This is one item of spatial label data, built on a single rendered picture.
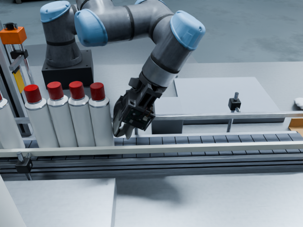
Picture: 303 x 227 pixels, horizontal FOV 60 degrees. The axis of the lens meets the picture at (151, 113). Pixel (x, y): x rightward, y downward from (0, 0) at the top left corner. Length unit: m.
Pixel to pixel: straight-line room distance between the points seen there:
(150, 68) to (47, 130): 0.32
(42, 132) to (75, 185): 0.16
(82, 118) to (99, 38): 0.22
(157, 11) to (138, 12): 0.04
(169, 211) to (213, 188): 0.14
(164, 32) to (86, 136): 0.34
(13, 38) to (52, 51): 0.46
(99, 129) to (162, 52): 0.26
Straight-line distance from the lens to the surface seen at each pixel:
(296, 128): 1.02
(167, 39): 0.55
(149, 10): 0.61
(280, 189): 0.80
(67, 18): 1.12
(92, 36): 0.56
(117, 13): 0.58
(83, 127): 0.70
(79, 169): 0.76
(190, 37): 0.54
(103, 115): 0.66
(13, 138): 0.78
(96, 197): 0.66
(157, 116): 0.73
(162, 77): 0.57
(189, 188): 0.73
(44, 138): 0.74
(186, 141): 0.78
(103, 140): 0.71
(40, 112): 0.69
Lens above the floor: 1.40
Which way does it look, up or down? 36 degrees down
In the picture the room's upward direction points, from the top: straight up
